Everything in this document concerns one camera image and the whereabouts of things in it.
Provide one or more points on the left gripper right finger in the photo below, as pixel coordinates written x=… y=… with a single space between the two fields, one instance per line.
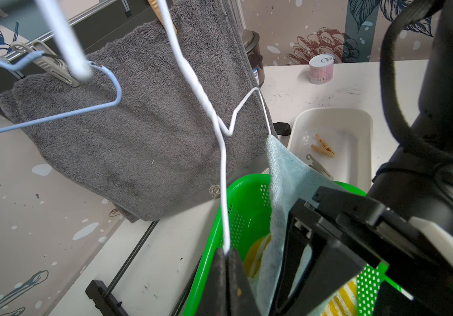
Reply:
x=241 y=300

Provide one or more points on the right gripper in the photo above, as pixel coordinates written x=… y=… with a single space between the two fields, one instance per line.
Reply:
x=327 y=245

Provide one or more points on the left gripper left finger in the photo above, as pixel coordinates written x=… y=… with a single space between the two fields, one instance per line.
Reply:
x=214 y=300

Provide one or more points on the yellow striped towel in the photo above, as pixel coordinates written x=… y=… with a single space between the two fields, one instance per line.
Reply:
x=344 y=302

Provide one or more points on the light blue towel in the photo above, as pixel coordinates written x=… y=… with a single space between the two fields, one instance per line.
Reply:
x=291 y=179

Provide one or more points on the white wire hanger front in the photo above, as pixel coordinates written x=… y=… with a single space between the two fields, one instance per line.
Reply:
x=206 y=110

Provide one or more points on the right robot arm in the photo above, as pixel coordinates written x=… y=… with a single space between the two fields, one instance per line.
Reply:
x=406 y=218

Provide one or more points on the green plastic basket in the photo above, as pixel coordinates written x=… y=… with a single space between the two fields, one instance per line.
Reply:
x=249 y=214

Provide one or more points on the white plastic tray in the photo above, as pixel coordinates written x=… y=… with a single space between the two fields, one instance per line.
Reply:
x=348 y=133

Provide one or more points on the black clothes rack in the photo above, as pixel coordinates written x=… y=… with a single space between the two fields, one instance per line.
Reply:
x=102 y=295

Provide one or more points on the pink cup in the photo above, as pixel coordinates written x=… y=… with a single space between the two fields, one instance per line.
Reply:
x=321 y=68

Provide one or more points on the dark grey towel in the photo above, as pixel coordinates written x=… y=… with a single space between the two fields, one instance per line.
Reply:
x=155 y=154

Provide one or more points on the silver rice cooker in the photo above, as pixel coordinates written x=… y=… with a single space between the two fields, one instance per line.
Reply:
x=250 y=41

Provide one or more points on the beige clothespin grey towel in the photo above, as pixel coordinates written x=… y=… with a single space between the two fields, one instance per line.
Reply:
x=53 y=65

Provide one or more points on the orange clothespin on grey towel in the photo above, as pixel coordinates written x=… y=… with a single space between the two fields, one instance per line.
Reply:
x=162 y=14

